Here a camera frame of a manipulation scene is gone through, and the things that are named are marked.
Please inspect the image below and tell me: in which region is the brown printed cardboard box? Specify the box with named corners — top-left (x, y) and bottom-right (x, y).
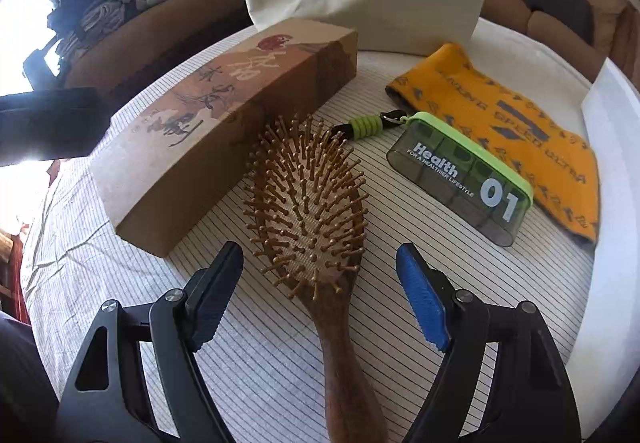
top-left (91, 21), bottom-right (360, 258)

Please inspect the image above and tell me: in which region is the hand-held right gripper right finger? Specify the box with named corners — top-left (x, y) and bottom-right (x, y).
top-left (395, 243), bottom-right (583, 443)

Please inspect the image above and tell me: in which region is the brown sofa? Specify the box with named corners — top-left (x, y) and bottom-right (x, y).
top-left (480, 0), bottom-right (636, 84)

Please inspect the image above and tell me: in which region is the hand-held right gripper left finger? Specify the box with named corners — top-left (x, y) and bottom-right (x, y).
top-left (55, 240), bottom-right (246, 443)

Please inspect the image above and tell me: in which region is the wooden hairbrush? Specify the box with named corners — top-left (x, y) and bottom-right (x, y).
top-left (242, 113), bottom-right (390, 443)

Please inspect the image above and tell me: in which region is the white cardboard box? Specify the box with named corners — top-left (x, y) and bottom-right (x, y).
top-left (570, 57), bottom-right (640, 429)

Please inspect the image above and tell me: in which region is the green pill case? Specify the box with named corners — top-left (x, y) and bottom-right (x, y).
top-left (331, 110), bottom-right (535, 248)

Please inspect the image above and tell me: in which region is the dark lumbar pillow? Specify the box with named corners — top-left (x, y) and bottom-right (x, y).
top-left (525, 0), bottom-right (596, 46)

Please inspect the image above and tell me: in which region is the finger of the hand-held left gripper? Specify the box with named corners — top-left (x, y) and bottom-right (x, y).
top-left (0, 88), bottom-right (112, 167)

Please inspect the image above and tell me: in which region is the yellow printed towel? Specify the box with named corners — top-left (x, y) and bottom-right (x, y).
top-left (384, 43), bottom-right (601, 251)

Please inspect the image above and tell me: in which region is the white striped tablecloth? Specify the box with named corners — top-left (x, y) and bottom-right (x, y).
top-left (20, 18), bottom-right (616, 443)

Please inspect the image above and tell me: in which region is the wooden chair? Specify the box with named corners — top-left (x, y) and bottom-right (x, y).
top-left (60, 0), bottom-right (256, 96)

